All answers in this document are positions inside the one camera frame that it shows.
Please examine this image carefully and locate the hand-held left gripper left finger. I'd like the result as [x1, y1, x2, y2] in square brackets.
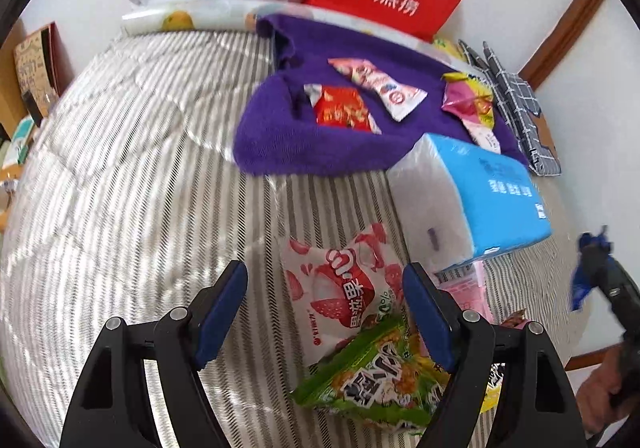
[62, 259, 249, 448]

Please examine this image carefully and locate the person's right hand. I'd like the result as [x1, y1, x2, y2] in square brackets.
[575, 345, 640, 436]

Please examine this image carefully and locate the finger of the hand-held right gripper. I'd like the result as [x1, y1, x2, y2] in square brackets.
[582, 240, 621, 293]

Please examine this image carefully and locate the blue tissue pack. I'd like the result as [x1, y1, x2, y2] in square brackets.
[387, 133, 553, 273]

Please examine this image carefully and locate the green and white carton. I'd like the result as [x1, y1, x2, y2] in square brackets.
[2, 118, 36, 166]

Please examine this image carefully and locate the printed brown book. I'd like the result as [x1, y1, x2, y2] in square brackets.
[12, 22, 63, 126]

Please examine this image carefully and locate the green snack packet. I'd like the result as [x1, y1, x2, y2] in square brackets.
[290, 315, 451, 431]

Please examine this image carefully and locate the small pink snack packet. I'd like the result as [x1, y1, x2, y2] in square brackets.
[435, 260, 493, 323]

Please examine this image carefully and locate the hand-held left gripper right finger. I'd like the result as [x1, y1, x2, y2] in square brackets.
[401, 262, 586, 448]

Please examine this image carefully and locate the white strawberry-print snack packet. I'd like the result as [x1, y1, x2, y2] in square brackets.
[277, 223, 408, 369]

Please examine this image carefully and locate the grey checked cloth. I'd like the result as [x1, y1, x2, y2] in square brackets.
[457, 38, 563, 177]

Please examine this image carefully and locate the pink striped long snack packet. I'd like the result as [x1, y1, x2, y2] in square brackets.
[327, 58, 428, 123]

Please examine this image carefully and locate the yellow noodle snack packet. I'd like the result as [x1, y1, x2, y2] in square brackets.
[480, 363, 502, 415]

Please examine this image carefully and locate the brown wooden door frame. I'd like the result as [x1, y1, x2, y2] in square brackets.
[517, 0, 610, 91]

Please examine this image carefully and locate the yellow chip bag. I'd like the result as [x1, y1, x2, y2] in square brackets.
[432, 35, 468, 61]

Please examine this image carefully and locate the pink and yellow snack packet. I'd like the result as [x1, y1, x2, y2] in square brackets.
[441, 72, 496, 129]

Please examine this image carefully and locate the striped bed quilt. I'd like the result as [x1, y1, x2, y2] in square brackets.
[0, 30, 591, 448]

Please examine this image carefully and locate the fruit-printed paper roll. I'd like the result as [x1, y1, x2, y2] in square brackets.
[121, 0, 441, 58]

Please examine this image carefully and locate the red snack packet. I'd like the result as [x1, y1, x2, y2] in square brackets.
[305, 84, 382, 135]

